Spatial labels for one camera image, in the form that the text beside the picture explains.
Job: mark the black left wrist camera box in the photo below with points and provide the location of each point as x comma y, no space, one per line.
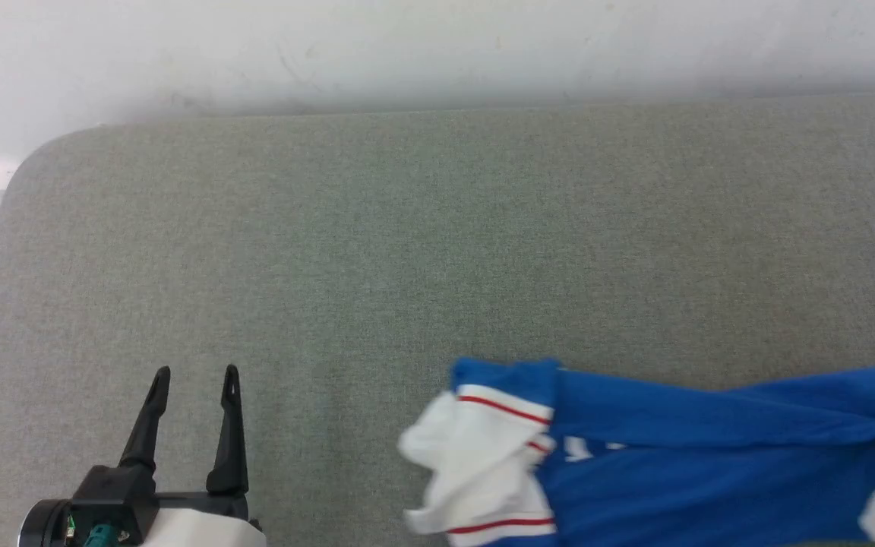
115,497

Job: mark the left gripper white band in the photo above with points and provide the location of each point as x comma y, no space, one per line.
194,524

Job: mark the grey fabric sofa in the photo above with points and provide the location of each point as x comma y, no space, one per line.
407,251

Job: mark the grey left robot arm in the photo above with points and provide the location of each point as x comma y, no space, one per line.
42,526

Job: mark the blue jersey with white sleeves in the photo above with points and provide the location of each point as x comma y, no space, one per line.
673,471

